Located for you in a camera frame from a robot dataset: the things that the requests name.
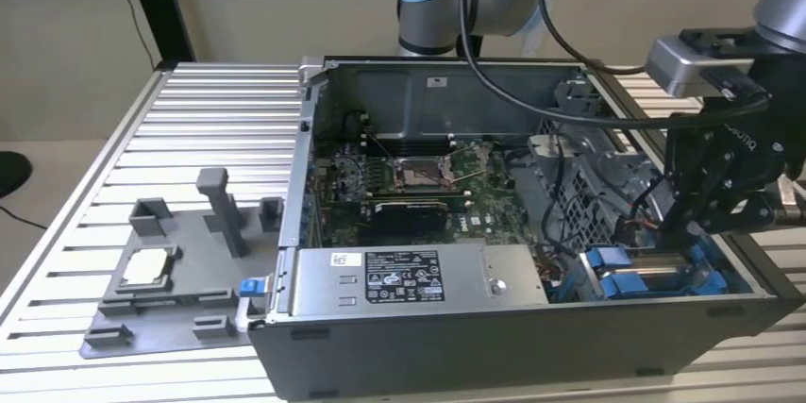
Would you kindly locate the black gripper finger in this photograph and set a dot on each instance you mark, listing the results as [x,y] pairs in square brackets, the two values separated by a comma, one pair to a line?
[746,214]
[688,205]

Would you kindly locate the hard disk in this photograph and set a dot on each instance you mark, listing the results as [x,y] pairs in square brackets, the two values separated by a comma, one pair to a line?
[611,256]

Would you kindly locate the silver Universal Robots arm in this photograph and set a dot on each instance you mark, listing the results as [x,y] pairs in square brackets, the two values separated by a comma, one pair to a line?
[440,6]

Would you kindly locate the grey metal disk bay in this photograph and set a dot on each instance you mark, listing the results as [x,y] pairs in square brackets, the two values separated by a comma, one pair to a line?
[579,195]

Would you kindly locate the blue disk carrier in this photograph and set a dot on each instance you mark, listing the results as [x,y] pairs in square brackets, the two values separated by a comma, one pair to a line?
[619,286]

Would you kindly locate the black RAM slot bank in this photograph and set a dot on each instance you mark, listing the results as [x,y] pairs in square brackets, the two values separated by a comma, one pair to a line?
[422,194]
[410,144]

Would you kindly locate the green motherboard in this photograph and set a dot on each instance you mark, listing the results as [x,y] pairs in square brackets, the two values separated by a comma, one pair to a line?
[491,214]

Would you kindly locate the grey power supply unit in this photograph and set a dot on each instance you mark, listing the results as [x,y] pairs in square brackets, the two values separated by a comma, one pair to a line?
[454,280]

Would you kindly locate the CPU socket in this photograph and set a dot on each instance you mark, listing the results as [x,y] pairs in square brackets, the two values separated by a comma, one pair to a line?
[418,174]

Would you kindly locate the black graphics card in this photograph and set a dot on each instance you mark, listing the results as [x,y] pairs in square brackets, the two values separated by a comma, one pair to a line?
[406,219]

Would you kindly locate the black open PC case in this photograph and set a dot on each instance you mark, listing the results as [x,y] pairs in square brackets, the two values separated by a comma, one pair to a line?
[478,356]

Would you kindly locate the white case sticker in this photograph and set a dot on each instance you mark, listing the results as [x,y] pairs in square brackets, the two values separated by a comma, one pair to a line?
[436,81]

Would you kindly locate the thin locking lever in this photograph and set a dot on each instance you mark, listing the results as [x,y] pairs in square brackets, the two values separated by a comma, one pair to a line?
[380,144]

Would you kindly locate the blue case latch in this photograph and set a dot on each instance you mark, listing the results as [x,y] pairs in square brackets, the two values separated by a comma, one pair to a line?
[251,288]

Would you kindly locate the grey parts rack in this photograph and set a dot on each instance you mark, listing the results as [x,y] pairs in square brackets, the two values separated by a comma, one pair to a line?
[201,242]

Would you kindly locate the silver CPU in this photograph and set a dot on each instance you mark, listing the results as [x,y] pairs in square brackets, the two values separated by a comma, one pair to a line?
[148,267]

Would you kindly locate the black round chair base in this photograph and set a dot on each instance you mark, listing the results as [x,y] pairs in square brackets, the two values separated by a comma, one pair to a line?
[12,174]

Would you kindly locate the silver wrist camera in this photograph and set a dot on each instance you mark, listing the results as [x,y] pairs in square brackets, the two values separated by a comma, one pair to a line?
[686,63]

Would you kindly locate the black plastic case bracket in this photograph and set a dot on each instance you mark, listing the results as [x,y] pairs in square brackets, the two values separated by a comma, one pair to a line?
[575,94]

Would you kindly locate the black upright frame post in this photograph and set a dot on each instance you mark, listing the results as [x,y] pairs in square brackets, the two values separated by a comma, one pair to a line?
[157,2]

